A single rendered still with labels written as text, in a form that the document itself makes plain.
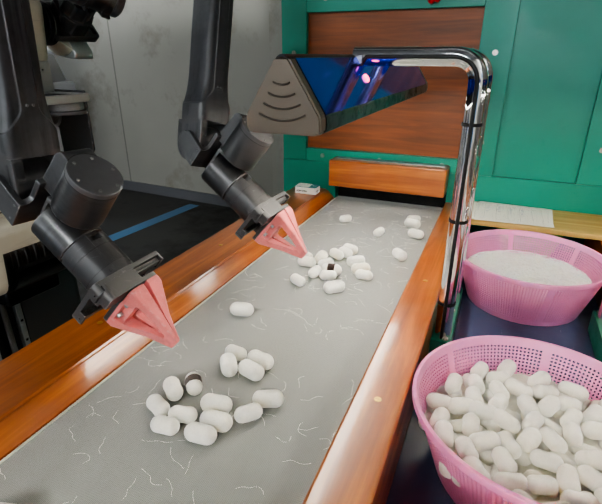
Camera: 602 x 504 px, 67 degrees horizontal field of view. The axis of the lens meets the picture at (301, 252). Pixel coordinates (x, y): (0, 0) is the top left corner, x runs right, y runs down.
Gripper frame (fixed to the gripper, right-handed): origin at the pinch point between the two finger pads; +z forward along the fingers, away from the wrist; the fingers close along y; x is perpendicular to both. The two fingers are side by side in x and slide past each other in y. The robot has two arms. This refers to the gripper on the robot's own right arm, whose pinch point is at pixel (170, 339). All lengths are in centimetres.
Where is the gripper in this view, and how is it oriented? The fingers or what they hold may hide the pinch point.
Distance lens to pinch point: 55.7
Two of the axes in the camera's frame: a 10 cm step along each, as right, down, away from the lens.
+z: 6.9, 7.2, -0.1
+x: -6.1, 5.9, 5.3
